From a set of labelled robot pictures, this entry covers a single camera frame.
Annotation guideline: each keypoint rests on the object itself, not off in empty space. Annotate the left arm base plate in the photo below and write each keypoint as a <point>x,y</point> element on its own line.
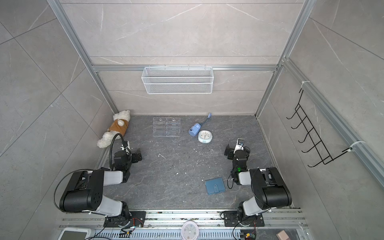
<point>126,219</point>

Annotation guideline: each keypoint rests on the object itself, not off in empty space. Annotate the pink block at front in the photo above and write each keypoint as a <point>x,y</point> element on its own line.
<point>282,235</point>

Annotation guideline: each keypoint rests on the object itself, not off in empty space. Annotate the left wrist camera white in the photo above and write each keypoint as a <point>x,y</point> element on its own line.
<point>126,147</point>

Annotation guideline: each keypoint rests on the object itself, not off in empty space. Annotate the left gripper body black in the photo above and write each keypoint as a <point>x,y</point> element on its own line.
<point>135,155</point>

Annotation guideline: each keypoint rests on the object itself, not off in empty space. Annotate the white clock at front edge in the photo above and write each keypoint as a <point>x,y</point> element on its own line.
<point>190,231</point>

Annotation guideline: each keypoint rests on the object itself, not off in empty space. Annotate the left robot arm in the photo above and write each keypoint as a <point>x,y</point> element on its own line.
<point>84,191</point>

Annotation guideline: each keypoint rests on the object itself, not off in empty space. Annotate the white teddy bear brown vest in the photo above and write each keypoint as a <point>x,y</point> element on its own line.
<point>119,126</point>

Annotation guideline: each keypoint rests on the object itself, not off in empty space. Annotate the blue brush tool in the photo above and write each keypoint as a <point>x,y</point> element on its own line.
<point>195,129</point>

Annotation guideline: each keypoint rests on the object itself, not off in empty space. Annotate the white tablet device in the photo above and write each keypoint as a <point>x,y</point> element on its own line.
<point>70,233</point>

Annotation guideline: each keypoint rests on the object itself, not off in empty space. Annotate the small white round clock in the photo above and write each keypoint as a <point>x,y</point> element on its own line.
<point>205,137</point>

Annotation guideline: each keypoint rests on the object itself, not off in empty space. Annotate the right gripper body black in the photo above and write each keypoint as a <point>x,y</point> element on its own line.
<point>229,151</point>

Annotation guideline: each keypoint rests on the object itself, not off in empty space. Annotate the clear acrylic organizer tray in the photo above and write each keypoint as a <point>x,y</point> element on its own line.
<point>169,127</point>

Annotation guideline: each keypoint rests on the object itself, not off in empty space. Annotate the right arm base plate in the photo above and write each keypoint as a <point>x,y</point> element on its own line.
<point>243,219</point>

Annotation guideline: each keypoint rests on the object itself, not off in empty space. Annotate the white wire mesh basket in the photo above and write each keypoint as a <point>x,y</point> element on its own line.
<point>178,80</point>

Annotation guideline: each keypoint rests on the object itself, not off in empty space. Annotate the black wire hook rack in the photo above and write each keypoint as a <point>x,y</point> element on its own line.
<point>313,136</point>

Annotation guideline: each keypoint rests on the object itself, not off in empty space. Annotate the blue leather card holder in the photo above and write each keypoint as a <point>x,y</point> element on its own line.
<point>215,186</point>

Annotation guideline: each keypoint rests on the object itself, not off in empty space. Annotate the aluminium front rail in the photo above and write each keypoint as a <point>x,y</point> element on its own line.
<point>201,224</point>

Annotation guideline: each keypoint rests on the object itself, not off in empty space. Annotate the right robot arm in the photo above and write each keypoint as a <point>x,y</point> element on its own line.
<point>267,185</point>

